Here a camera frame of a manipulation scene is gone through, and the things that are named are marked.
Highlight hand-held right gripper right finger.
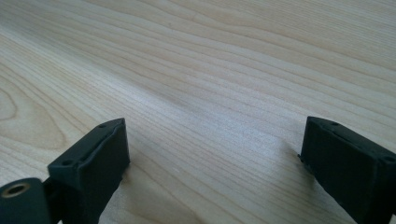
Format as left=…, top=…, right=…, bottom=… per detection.
left=298, top=116, right=396, bottom=224

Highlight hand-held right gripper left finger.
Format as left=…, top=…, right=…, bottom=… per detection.
left=47, top=118, right=131, bottom=224

